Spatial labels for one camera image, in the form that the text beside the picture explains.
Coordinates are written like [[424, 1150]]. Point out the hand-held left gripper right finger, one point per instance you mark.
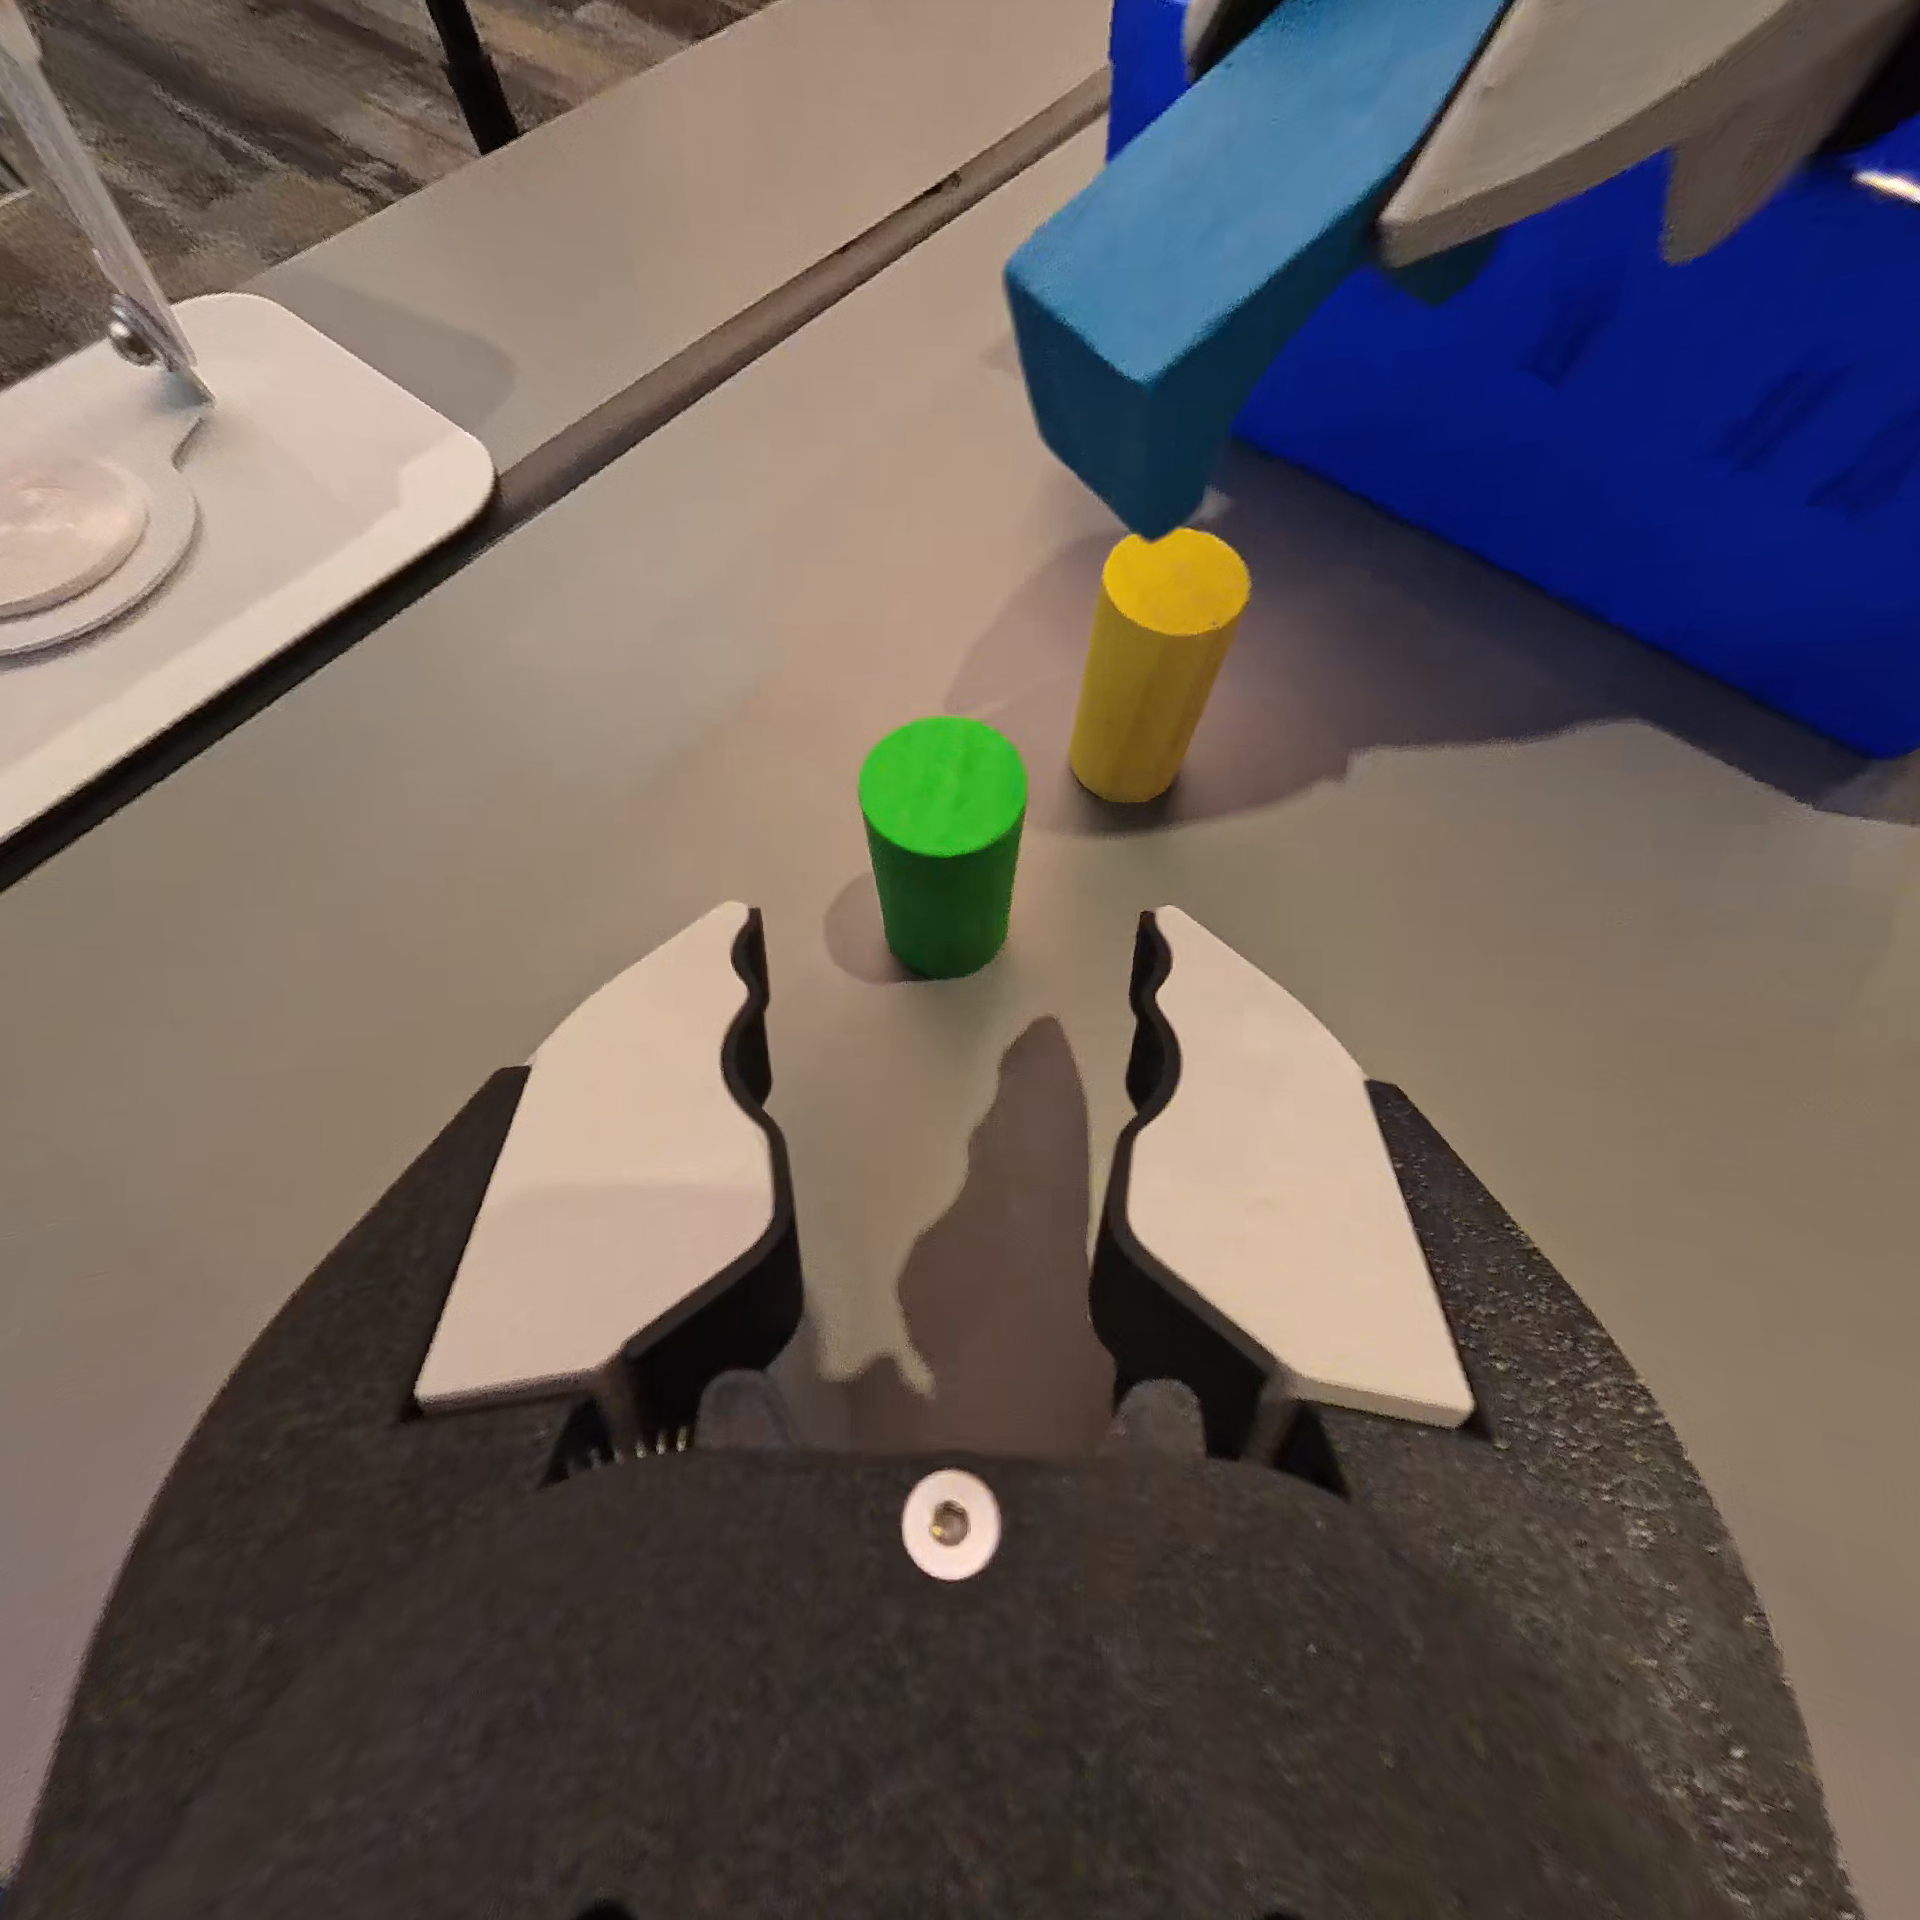
[[1290, 1200]]

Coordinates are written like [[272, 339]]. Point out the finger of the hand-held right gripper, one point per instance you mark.
[[1590, 107], [1236, 31]]

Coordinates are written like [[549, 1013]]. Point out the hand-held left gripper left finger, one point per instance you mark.
[[616, 1200]]

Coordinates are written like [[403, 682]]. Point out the blue arch block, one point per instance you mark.
[[1200, 270]]

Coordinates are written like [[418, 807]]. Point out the blue plastic bin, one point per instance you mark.
[[1681, 510]]

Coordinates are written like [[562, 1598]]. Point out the green cylinder block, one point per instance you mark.
[[947, 856]]

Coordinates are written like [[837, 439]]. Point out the yellow cylinder block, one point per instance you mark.
[[1157, 676]]

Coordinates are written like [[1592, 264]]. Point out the black metal pole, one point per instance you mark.
[[472, 76]]

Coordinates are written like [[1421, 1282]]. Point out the wooden document stand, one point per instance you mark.
[[270, 481]]

